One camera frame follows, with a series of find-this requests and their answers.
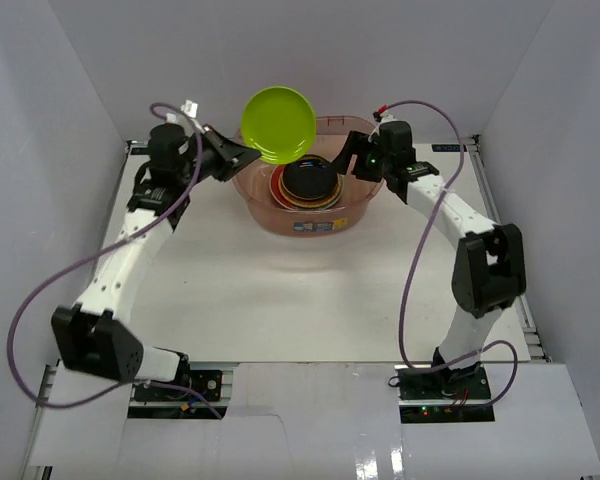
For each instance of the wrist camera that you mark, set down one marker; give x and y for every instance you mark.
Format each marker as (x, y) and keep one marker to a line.
(381, 117)
(185, 115)

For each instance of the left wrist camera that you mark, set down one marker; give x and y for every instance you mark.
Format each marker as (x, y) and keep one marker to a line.
(185, 115)

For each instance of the lime green plate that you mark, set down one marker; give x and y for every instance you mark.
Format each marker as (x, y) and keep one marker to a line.
(280, 123)

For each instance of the black glossy plate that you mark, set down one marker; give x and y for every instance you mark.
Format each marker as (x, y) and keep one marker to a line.
(319, 204)

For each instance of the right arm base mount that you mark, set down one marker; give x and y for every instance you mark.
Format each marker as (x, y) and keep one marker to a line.
(427, 399)

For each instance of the pink translucent plastic bin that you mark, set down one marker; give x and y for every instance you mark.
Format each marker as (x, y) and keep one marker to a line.
(258, 184)

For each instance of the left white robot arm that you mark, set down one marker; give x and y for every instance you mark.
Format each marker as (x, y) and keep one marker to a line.
(94, 336)

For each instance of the red teal floral plate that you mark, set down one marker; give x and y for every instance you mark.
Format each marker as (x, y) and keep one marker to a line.
(274, 185)

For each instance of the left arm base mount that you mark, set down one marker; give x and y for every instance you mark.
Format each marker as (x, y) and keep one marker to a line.
(194, 395)

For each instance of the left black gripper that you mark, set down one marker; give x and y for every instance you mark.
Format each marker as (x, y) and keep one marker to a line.
(218, 151)

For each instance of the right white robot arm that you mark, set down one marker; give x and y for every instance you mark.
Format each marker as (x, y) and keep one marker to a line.
(489, 271)

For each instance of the yellow patterned plate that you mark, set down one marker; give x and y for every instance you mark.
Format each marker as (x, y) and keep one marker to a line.
(337, 191)

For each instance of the left table label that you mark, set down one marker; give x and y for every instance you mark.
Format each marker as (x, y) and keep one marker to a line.
(142, 151)

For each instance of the right table label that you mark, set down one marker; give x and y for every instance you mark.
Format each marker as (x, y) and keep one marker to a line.
(448, 148)

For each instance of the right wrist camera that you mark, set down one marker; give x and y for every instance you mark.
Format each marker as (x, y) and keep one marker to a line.
(381, 117)

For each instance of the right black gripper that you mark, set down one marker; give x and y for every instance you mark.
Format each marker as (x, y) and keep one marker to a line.
(356, 143)

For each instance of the table label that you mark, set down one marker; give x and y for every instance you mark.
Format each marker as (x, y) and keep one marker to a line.
(142, 151)
(448, 148)

